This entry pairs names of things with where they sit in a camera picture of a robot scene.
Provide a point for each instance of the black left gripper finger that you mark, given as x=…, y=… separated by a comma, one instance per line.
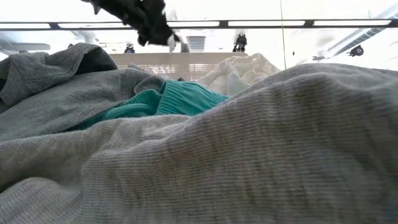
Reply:
x=158, y=14
x=158, y=37

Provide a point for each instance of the teal knit garment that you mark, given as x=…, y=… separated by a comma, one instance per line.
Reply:
x=186, y=99

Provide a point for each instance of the white long-sleeved garment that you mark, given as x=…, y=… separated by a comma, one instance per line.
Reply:
x=239, y=74

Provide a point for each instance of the plain grey sweatshirt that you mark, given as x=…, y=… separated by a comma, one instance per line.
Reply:
x=46, y=93

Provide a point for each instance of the grey striped knit garment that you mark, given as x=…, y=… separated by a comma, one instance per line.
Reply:
x=248, y=155

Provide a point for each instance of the black ceiling spotlight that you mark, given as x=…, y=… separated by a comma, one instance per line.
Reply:
x=240, y=42
x=357, y=50
x=129, y=49

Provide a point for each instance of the white perforated laundry basket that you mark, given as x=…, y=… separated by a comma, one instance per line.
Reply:
x=174, y=67

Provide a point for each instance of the white ribbed ceiling fixture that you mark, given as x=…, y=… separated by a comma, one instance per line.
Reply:
x=196, y=43

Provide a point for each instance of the grey ceiling duct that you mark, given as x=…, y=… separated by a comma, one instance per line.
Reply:
x=367, y=34

